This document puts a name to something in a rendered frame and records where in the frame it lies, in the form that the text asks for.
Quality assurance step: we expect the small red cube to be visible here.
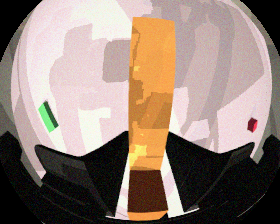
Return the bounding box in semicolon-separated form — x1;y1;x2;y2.
246;117;258;133

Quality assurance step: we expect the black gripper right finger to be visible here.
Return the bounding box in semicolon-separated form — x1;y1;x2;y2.
165;132;254;213

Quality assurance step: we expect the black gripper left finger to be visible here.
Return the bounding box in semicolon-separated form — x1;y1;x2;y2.
34;131;129;217

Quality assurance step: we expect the green rectangular block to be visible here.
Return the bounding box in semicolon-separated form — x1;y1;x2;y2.
38;103;59;132

